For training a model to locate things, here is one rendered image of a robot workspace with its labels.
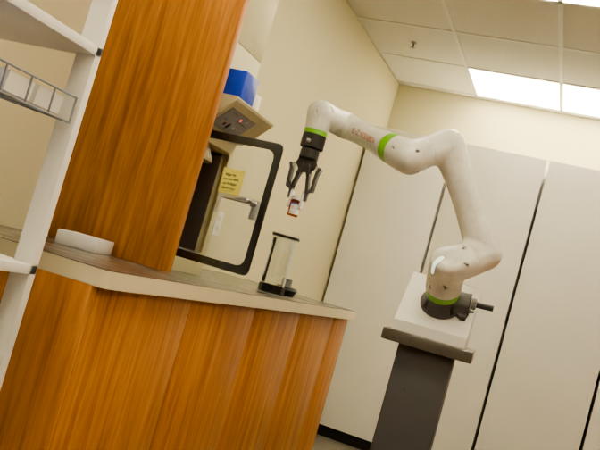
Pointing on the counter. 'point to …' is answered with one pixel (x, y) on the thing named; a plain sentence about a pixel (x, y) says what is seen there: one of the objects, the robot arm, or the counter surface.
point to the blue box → (241, 85)
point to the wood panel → (149, 125)
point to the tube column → (257, 27)
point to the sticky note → (231, 181)
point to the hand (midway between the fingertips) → (295, 200)
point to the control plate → (234, 122)
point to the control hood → (244, 114)
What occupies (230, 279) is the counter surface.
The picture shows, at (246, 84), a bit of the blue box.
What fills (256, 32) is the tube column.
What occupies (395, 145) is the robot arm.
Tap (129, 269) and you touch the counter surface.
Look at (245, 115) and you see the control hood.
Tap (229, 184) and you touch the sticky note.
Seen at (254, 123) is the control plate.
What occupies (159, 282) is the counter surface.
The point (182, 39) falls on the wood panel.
